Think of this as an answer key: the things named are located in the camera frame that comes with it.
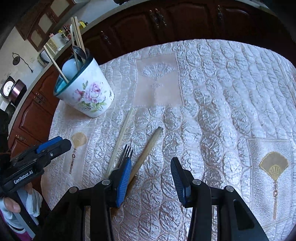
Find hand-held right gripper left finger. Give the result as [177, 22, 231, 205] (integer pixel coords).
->
[42, 159, 132, 241]

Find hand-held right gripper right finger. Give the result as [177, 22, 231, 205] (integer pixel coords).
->
[170, 157, 270, 241]

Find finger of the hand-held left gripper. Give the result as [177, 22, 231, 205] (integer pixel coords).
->
[13, 136, 63, 164]
[14, 139, 72, 172]

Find metal fork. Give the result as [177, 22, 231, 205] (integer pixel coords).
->
[117, 144, 134, 171]

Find wooden-handled utensil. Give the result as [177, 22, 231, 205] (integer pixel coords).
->
[126, 126, 164, 193]

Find wooden chopstick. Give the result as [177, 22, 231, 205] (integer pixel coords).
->
[74, 17, 88, 58]
[43, 45, 70, 83]
[70, 18, 82, 64]
[106, 108, 134, 178]

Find white floral utensil holder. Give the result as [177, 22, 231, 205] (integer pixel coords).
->
[53, 52, 115, 119]

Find white rice spoon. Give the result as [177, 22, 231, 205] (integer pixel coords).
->
[61, 58, 80, 80]

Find metal spoon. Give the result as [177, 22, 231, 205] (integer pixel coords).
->
[72, 45, 87, 70]

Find person's left hand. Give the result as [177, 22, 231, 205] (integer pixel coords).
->
[0, 183, 43, 232]

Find purple garment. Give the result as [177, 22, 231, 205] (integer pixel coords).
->
[0, 214, 36, 241]

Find maroon metal pot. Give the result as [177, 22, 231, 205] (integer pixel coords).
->
[9, 79, 27, 105]

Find white kitchen scale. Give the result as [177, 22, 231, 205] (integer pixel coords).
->
[0, 76, 15, 97]

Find white countertop appliance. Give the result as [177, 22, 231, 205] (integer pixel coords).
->
[38, 50, 51, 68]

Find quilted cream tablecloth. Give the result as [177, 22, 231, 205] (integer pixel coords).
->
[43, 38, 296, 241]

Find beige box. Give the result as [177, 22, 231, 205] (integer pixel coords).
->
[45, 38, 59, 55]

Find brown wooden base cabinets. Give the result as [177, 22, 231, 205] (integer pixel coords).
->
[8, 0, 296, 160]

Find black round wall hanging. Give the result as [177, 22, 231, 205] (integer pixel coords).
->
[11, 52, 34, 73]

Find brown wall cabinets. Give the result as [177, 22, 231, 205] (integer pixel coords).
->
[16, 0, 90, 52]

